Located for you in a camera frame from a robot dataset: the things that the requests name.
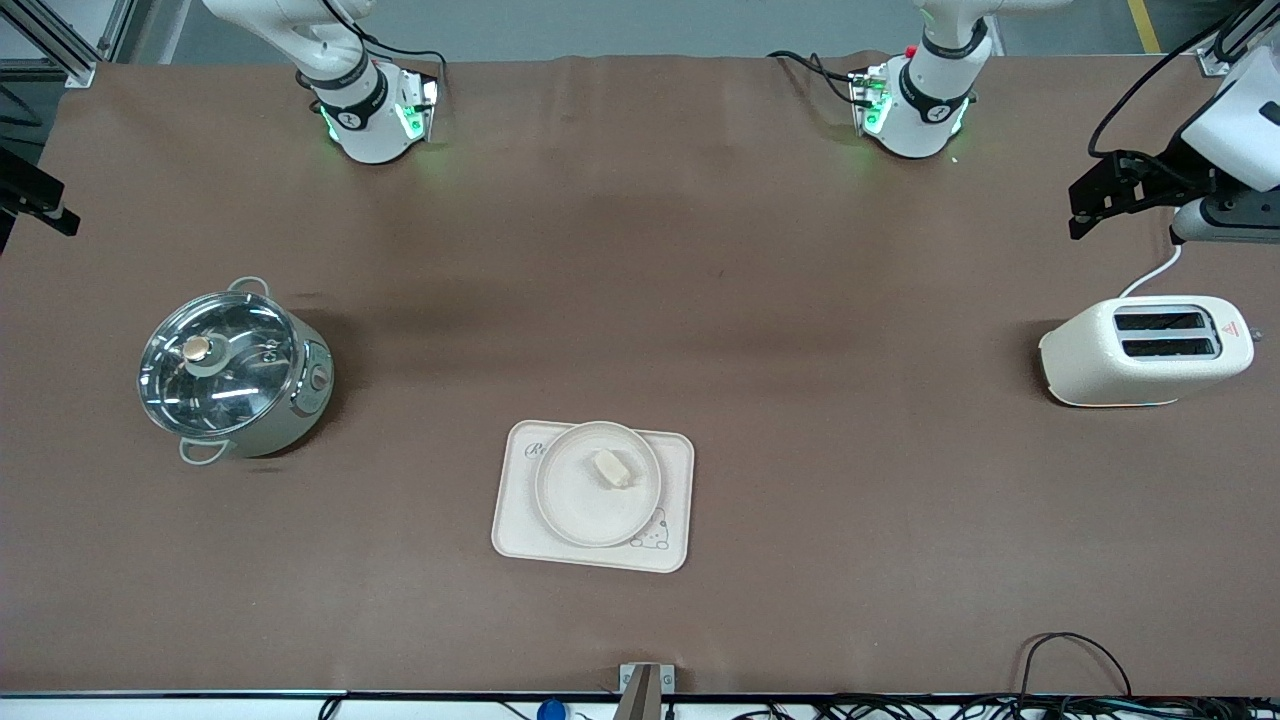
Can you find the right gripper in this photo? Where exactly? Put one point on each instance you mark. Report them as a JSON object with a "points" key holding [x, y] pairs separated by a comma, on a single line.
{"points": [[22, 186]]}

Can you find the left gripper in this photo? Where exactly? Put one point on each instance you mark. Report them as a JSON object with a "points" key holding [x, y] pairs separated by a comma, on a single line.
{"points": [[1163, 178]]}

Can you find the pale steamed bun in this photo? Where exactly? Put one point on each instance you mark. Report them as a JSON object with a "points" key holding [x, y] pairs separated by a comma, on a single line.
{"points": [[615, 470]]}

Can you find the cream round plate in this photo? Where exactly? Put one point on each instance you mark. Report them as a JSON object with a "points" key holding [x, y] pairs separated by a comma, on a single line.
{"points": [[580, 500]]}

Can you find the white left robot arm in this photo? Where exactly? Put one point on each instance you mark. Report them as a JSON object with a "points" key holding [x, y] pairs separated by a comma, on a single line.
{"points": [[920, 110]]}

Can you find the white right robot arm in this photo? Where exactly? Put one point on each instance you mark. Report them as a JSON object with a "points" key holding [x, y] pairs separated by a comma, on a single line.
{"points": [[365, 130]]}

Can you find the cream two-slot toaster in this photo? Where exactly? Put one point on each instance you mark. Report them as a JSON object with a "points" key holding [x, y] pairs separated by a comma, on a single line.
{"points": [[1100, 370]]}

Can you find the glass pot lid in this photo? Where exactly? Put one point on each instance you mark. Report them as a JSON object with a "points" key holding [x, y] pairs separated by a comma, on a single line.
{"points": [[225, 370]]}

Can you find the steel electric cooking pot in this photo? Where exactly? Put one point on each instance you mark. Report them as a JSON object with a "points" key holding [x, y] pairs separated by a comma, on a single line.
{"points": [[290, 410]]}

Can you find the brown table cover mat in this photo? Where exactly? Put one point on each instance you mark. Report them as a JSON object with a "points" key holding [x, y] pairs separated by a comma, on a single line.
{"points": [[700, 250]]}

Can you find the cream rabbit print tray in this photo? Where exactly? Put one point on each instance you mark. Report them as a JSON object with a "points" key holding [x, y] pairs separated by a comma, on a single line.
{"points": [[520, 520]]}

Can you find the blue round cap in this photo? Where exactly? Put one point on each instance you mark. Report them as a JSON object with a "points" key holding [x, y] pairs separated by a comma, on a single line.
{"points": [[552, 711]]}

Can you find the aluminium frame profile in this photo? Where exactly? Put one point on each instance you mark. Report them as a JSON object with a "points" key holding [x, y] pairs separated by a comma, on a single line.
{"points": [[70, 45], [1225, 55]]}

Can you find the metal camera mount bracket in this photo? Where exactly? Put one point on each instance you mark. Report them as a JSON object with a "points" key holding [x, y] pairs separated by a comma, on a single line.
{"points": [[645, 685]]}

